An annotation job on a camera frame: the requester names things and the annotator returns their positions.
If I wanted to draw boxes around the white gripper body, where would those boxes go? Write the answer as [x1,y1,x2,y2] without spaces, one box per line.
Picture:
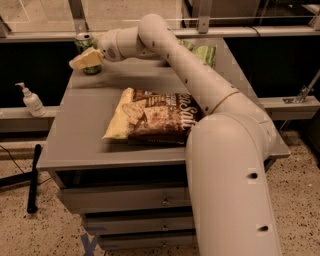
[97,29,120,62]

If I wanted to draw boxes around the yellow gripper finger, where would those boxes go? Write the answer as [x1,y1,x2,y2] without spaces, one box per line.
[69,47,104,70]

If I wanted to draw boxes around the green soda can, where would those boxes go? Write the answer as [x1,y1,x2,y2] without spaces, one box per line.
[75,33,102,75]

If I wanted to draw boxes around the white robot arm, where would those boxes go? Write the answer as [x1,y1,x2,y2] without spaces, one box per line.
[69,14,282,256]

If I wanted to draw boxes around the metal railing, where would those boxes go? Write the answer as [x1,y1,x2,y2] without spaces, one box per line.
[0,0,320,41]

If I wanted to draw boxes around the white pump bottle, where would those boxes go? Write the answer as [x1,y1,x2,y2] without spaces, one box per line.
[16,82,46,117]

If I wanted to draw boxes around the brown and yellow chip bag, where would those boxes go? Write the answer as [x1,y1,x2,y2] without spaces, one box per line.
[103,88,203,145]

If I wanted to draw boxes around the green chip bag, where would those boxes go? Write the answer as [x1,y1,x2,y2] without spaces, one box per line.
[179,39,216,68]

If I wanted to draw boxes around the black stand leg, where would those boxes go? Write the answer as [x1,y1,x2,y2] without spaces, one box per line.
[0,144,42,214]

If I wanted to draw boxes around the grey drawer cabinet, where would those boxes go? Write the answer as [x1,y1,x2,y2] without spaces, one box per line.
[36,37,291,252]

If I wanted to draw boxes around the black cable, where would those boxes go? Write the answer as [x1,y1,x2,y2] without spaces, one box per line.
[0,145,53,186]

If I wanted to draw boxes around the metal bracket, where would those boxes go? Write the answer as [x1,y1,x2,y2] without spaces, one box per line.
[283,69,320,104]

